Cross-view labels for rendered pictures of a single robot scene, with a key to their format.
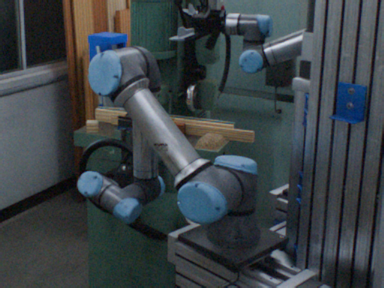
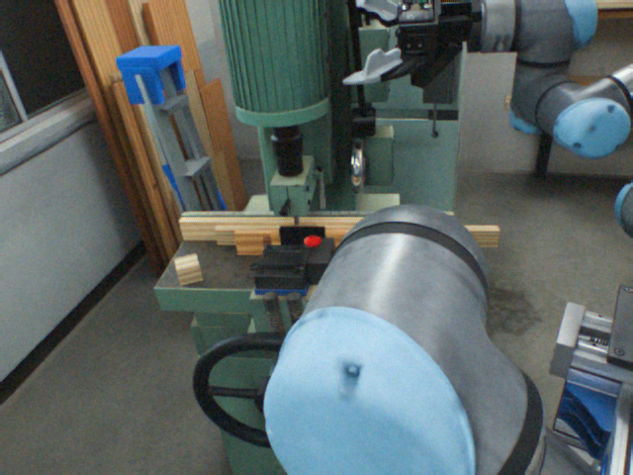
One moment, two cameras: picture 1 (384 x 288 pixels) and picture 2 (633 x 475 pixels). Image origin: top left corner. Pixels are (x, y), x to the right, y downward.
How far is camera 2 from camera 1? 143 cm
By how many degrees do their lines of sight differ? 22
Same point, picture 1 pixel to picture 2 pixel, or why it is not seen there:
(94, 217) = (226, 406)
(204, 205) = not seen: outside the picture
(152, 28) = (286, 55)
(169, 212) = not seen: hidden behind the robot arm
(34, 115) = (63, 186)
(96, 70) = (321, 438)
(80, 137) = (170, 297)
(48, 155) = (100, 230)
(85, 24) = (101, 33)
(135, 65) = (490, 353)
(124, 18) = (156, 13)
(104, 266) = (256, 461)
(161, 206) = not seen: hidden behind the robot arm
